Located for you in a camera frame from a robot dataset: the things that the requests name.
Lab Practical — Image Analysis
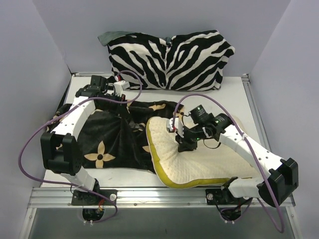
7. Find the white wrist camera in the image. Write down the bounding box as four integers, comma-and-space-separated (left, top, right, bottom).
166, 118, 184, 135
113, 80, 130, 92

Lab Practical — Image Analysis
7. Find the zebra print pillow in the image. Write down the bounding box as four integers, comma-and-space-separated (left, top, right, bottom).
106, 30, 235, 92

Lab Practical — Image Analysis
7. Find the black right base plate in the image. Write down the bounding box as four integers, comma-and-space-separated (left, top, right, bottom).
205, 188, 240, 205

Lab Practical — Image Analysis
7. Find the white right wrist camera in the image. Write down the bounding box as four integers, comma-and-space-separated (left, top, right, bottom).
166, 118, 184, 135

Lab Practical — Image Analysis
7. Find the grey cloth behind zebra pillow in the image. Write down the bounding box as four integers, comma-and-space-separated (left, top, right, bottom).
98, 31, 131, 46

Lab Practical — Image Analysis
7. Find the cream yellow-edged pillow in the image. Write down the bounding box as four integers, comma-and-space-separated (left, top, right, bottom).
146, 117, 260, 189

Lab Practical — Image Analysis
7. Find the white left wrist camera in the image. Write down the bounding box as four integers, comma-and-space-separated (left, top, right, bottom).
113, 80, 130, 92

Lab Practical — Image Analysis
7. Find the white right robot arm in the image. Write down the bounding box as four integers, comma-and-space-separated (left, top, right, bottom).
166, 105, 299, 207

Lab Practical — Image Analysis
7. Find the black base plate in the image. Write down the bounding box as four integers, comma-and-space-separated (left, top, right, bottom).
205, 188, 240, 205
71, 189, 118, 206

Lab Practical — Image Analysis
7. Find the black floral pillowcase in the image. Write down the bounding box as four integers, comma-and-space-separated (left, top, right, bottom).
44, 100, 186, 173

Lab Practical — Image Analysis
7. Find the aluminium front rail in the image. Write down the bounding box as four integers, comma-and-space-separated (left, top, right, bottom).
27, 185, 296, 208

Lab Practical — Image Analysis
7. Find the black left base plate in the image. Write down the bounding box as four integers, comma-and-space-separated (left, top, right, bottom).
71, 189, 118, 206

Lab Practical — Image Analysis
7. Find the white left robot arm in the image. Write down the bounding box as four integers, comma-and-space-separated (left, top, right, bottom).
40, 75, 130, 205

